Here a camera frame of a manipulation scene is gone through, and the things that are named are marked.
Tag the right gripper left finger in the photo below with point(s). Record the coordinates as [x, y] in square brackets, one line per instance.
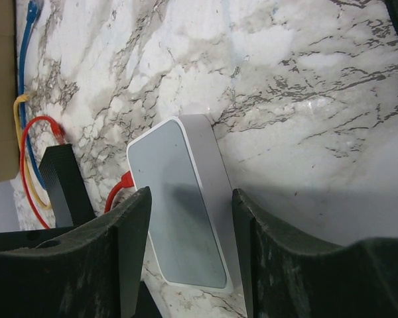
[93, 270]

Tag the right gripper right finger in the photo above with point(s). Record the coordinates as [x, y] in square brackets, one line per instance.
[286, 272]

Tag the black blue network switch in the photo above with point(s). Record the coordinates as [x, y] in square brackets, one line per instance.
[65, 187]

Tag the white grey device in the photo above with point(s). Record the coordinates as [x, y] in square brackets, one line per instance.
[191, 226]

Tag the tan plastic toolbox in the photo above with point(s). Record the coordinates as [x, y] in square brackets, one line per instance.
[9, 150]

